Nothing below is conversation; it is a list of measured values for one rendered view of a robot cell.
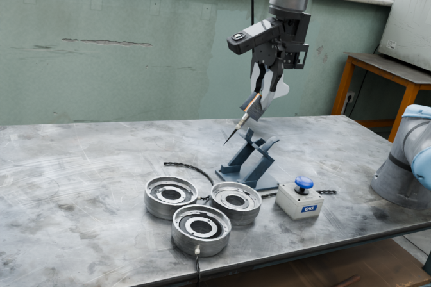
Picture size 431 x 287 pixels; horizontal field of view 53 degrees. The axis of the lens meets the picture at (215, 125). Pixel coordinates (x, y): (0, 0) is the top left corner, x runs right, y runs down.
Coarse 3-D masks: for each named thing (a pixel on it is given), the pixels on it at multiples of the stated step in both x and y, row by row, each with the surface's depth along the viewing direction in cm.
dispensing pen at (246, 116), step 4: (252, 92) 93; (252, 96) 92; (248, 100) 92; (252, 100) 92; (244, 104) 92; (248, 104) 92; (244, 108) 92; (244, 116) 93; (248, 116) 93; (240, 120) 93; (244, 120) 93; (240, 124) 93; (236, 128) 93; (232, 132) 94
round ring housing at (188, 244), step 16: (192, 208) 81; (208, 208) 81; (176, 224) 76; (192, 224) 78; (208, 224) 79; (224, 224) 79; (176, 240) 74; (192, 240) 72; (208, 240) 72; (224, 240) 74
